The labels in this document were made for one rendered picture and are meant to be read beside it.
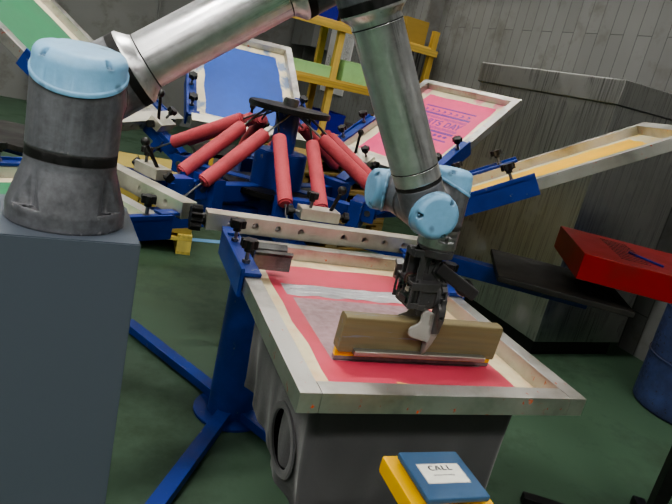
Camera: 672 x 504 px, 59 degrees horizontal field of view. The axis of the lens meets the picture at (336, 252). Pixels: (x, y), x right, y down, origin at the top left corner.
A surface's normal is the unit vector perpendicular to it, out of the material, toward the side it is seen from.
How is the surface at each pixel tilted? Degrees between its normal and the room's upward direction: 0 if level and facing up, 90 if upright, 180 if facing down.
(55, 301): 90
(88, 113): 90
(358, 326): 93
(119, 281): 90
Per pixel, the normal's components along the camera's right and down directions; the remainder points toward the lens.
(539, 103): -0.89, -0.07
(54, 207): 0.22, 0.02
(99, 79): 0.68, 0.31
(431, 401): 0.32, 0.33
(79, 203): 0.60, 0.06
